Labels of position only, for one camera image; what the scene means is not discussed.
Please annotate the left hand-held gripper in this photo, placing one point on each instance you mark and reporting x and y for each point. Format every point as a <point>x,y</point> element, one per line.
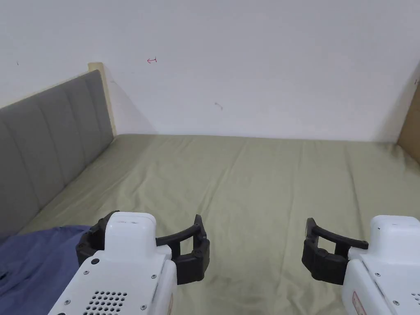
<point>128,262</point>

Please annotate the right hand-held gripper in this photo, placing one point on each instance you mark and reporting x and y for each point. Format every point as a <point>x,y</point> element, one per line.
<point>387,279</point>

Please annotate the bed with pale green sheet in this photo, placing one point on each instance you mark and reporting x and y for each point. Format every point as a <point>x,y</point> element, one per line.
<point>249,193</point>

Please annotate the blue shirt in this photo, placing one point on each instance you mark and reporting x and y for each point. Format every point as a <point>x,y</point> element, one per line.
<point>32,265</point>

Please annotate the grey padded headboard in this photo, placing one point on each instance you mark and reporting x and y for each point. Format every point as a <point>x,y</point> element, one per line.
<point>46,137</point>

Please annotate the beige wooden bed frame post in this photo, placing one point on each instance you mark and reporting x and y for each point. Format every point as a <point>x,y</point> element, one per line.
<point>108,98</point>

